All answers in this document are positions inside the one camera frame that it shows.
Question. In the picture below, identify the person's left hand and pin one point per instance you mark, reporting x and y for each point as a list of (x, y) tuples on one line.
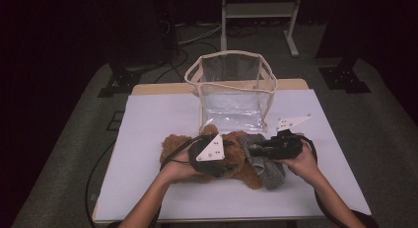
[(177, 170)]

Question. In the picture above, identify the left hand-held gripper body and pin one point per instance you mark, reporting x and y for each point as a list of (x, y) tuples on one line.
[(210, 152)]

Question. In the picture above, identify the clear bag with beige trim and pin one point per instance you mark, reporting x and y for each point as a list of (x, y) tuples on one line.
[(230, 106)]

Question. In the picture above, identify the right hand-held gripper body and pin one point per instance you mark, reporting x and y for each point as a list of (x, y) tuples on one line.
[(286, 147)]

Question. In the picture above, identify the brown teddy bear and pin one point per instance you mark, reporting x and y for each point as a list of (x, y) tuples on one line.
[(235, 149)]

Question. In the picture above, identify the person's right hand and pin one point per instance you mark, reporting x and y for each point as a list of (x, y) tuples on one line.
[(305, 168)]

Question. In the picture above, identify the black equipment stand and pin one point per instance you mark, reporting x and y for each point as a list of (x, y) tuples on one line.
[(167, 24)]

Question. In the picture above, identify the white metal frame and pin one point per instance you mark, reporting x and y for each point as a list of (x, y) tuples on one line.
[(259, 10)]

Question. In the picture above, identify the black stand base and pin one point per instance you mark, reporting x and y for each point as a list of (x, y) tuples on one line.
[(121, 80), (343, 78)]

